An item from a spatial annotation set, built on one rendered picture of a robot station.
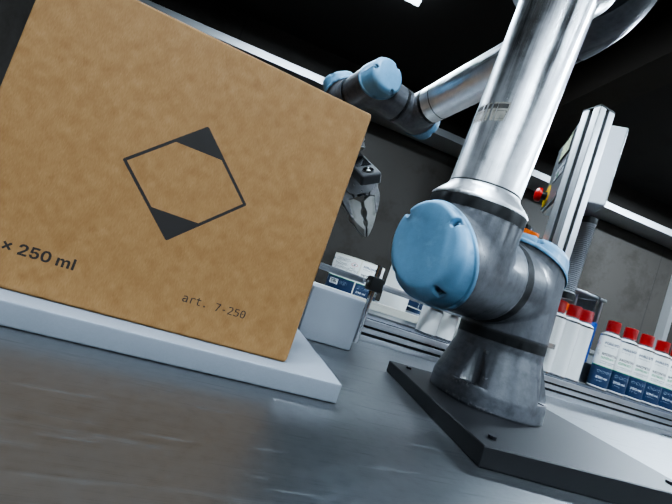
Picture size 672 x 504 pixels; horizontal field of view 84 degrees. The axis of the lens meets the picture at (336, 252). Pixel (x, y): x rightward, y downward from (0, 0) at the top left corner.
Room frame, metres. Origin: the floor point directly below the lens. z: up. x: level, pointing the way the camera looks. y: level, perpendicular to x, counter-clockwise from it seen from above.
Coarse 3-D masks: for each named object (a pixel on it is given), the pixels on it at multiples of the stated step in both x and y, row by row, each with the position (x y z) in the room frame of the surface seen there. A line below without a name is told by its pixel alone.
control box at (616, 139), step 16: (576, 128) 0.85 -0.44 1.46; (624, 128) 0.81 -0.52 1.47; (608, 144) 0.81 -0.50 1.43; (608, 160) 0.81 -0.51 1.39; (560, 176) 0.86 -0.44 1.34; (608, 176) 0.81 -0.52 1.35; (592, 192) 0.81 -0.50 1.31; (608, 192) 0.81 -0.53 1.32; (544, 208) 0.96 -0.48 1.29; (592, 208) 0.84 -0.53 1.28
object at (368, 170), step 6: (360, 156) 0.81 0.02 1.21; (360, 162) 0.78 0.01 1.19; (366, 162) 0.78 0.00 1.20; (354, 168) 0.76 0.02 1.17; (360, 168) 0.76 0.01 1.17; (366, 168) 0.75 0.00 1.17; (372, 168) 0.75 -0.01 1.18; (354, 174) 0.77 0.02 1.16; (360, 174) 0.74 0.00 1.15; (366, 174) 0.74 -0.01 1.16; (372, 174) 0.74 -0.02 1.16; (378, 174) 0.74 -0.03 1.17; (360, 180) 0.74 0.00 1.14; (366, 180) 0.74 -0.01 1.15; (372, 180) 0.75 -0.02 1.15; (378, 180) 0.75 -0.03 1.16
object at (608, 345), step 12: (612, 324) 1.08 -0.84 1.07; (600, 336) 1.10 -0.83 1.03; (612, 336) 1.07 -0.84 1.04; (600, 348) 1.09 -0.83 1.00; (612, 348) 1.07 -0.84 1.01; (600, 360) 1.08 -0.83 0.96; (612, 360) 1.07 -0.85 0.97; (600, 372) 1.07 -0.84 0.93; (588, 384) 1.09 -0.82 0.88; (600, 384) 1.07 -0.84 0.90
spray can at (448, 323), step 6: (444, 312) 0.92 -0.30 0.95; (444, 318) 0.91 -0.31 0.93; (450, 318) 0.91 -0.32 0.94; (456, 318) 0.91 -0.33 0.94; (444, 324) 0.91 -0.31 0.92; (450, 324) 0.91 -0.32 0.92; (456, 324) 0.92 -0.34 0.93; (438, 330) 0.92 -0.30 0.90; (444, 330) 0.91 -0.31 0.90; (450, 330) 0.91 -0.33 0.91; (438, 336) 0.91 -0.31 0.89; (444, 336) 0.91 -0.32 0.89; (450, 336) 0.91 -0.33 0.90
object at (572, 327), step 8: (568, 312) 1.04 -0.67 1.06; (576, 312) 1.03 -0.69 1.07; (568, 320) 1.02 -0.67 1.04; (576, 320) 1.02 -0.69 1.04; (568, 328) 1.02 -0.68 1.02; (576, 328) 1.02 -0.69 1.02; (568, 336) 1.02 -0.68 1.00; (576, 336) 1.02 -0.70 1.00; (560, 344) 1.03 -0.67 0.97; (568, 344) 1.02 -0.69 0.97; (560, 352) 1.02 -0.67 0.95; (568, 352) 1.02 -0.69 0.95; (560, 360) 1.02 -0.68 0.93; (568, 360) 1.02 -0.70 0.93; (552, 368) 1.03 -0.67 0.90; (560, 368) 1.02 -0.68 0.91; (560, 376) 1.02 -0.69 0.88
